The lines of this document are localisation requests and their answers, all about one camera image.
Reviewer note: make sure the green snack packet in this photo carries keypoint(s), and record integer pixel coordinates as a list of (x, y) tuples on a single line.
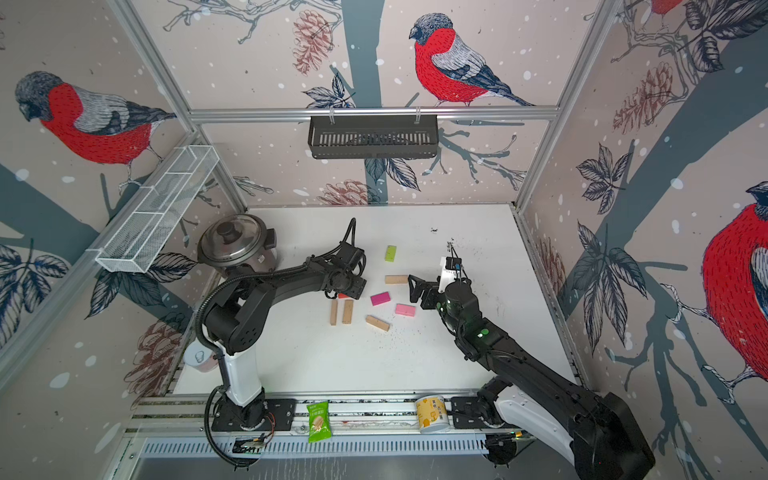
[(319, 422)]

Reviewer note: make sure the black hanging wall basket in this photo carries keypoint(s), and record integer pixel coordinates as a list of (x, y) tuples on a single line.
[(373, 137)]

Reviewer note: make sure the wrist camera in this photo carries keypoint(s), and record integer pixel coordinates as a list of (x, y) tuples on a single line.
[(350, 255), (451, 269)]

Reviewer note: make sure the pink drink can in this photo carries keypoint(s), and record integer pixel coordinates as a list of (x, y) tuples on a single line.
[(199, 357)]

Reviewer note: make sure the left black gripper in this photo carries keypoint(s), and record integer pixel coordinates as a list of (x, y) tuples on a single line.
[(359, 288)]

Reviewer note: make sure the natural wood block upper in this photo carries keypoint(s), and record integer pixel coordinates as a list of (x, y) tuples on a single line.
[(396, 279)]

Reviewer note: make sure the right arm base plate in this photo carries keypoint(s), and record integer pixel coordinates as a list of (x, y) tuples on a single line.
[(475, 412)]

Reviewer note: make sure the magenta block centre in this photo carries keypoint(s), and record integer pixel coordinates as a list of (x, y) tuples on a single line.
[(380, 298)]

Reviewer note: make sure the yellow snack can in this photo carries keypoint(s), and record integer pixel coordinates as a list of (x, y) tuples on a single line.
[(431, 414)]

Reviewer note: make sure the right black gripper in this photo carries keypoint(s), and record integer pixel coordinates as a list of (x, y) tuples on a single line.
[(428, 303)]

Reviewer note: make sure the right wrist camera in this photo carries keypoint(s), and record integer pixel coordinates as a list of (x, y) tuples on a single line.
[(451, 269)]

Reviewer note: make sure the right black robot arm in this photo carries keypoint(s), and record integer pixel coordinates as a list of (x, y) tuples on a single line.
[(597, 434)]

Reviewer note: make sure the white wire mesh basket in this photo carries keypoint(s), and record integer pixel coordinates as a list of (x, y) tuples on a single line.
[(161, 204)]

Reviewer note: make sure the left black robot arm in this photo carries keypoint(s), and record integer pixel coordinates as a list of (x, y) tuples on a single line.
[(232, 318)]

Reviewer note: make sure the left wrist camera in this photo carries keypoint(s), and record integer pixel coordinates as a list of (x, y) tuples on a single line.
[(350, 255)]

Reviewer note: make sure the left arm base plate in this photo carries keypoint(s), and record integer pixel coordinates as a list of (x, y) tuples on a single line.
[(261, 415)]

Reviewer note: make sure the light pink block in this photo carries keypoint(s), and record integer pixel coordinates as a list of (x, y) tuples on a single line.
[(405, 310)]

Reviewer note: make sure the green block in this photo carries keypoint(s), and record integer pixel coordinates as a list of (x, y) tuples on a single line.
[(390, 253)]

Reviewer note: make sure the slanted wood block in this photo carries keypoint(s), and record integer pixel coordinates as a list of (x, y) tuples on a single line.
[(377, 323)]

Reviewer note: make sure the wide upright wood block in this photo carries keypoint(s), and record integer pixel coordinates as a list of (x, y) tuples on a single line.
[(347, 313)]

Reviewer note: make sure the thin wood block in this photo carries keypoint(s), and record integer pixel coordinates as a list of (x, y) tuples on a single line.
[(333, 312)]

